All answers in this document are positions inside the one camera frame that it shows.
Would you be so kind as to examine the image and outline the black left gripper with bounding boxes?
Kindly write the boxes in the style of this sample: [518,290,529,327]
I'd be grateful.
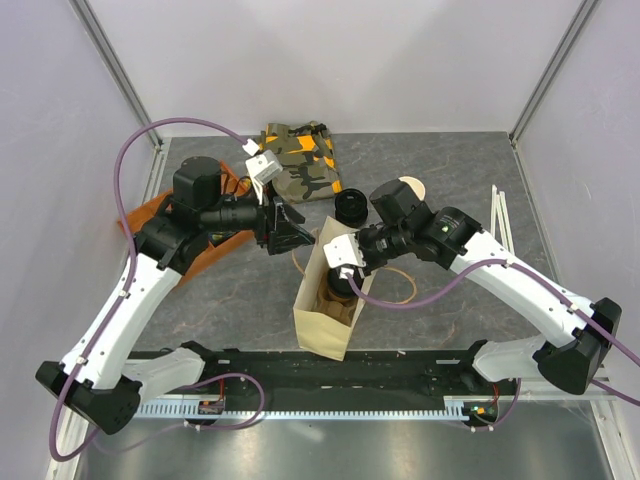
[201,178,315,255]

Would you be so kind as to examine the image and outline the black plastic cup lid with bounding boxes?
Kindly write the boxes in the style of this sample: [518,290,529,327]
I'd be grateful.
[327,269,356,300]

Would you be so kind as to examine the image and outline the stack of paper cups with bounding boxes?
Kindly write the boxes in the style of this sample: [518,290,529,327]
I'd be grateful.
[399,176,426,201]

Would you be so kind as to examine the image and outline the brown paper bag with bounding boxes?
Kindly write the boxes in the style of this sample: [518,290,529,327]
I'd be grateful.
[293,217,364,361]

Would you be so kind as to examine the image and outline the cardboard cup carrier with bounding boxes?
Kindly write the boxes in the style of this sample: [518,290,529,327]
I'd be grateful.
[317,297,358,326]

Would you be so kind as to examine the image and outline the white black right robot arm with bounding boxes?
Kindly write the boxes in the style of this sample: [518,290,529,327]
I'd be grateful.
[324,176,621,395]

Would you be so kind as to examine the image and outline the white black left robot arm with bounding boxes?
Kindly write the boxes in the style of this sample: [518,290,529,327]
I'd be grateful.
[36,151,314,435]

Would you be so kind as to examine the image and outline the stack of black lids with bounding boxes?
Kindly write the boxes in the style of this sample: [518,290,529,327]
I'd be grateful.
[334,188,369,228]

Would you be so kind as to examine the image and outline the camouflage folded cloth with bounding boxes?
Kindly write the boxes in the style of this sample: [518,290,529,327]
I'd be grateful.
[255,121,343,204]

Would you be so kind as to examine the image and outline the white paper straws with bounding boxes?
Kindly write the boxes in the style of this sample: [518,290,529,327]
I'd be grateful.
[490,185,515,254]

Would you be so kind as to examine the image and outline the orange compartment tray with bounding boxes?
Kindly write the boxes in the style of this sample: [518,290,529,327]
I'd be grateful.
[120,156,266,292]

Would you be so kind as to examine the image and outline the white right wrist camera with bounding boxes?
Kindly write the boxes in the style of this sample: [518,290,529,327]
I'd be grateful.
[322,233,366,279]

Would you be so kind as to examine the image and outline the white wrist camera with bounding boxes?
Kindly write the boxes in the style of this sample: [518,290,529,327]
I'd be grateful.
[322,233,366,279]
[242,139,283,205]

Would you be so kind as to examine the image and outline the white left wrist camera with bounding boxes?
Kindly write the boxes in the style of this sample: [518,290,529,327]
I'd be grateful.
[242,139,283,205]

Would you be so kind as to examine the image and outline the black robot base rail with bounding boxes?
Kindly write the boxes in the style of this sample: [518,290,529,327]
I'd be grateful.
[184,341,516,412]

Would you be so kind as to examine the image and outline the grey slotted cable duct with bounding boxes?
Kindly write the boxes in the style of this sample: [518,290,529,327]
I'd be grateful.
[134,395,497,422]

